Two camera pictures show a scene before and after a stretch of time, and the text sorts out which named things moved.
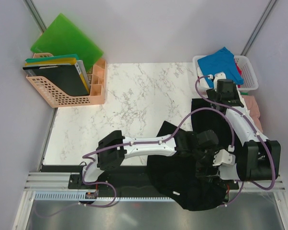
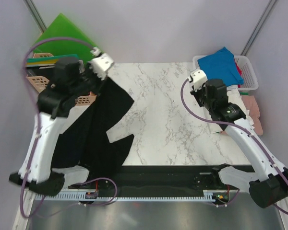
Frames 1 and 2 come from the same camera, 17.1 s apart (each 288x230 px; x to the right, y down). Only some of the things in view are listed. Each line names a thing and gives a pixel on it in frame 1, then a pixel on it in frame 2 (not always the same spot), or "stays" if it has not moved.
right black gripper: (211, 94) → (196, 95)
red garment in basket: (240, 72) stays
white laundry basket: (246, 69) stays
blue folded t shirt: (223, 61) stays
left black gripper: (201, 171) → (96, 91)
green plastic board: (63, 37) stays
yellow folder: (71, 62) stays
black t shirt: (177, 175) → (85, 141)
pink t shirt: (253, 107) stays
